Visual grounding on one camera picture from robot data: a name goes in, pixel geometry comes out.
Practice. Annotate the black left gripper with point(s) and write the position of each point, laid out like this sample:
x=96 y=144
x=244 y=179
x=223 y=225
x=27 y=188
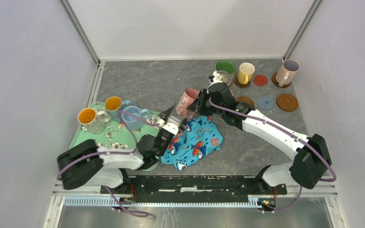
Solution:
x=165 y=114

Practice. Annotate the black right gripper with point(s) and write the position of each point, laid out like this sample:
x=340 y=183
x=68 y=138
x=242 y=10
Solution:
x=197 y=106

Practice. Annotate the pink mug maroon inside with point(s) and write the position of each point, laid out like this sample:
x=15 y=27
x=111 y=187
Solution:
x=188 y=97

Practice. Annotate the dark brown round coaster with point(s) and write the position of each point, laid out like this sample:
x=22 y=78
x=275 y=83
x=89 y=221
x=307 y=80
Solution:
x=238 y=84

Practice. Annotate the brown wooden coaster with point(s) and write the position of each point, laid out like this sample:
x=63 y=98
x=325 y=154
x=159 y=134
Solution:
x=245 y=100
x=287 y=102
x=275 y=82

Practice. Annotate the green inside floral mug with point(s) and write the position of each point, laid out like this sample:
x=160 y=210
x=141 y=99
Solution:
x=228 y=68

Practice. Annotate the yellow mug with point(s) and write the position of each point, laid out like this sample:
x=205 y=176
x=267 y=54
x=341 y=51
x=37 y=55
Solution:
x=246 y=71

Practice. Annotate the red round coaster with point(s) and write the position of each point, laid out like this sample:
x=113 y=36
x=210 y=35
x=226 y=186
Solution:
x=260 y=80

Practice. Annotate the blue round coaster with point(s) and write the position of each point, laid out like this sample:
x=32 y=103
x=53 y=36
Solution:
x=265 y=103

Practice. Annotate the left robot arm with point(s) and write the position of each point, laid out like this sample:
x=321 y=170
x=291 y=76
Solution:
x=87 y=163

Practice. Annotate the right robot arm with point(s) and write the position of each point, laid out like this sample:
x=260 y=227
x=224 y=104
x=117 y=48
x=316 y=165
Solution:
x=310 y=158

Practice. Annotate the small cup orange inside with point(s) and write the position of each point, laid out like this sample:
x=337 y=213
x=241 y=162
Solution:
x=114 y=105

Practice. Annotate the floral cup orange inside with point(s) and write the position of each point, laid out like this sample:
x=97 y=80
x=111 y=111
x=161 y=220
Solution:
x=93 y=121

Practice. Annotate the blue shark print cloth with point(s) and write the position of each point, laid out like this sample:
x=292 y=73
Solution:
x=200 y=138

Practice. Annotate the light blue mug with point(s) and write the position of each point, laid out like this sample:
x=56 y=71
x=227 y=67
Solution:
x=131 y=115

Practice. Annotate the green floral tray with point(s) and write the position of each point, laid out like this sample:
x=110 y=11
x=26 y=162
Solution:
x=115 y=135

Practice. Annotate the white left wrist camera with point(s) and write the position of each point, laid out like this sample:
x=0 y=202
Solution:
x=173 y=124

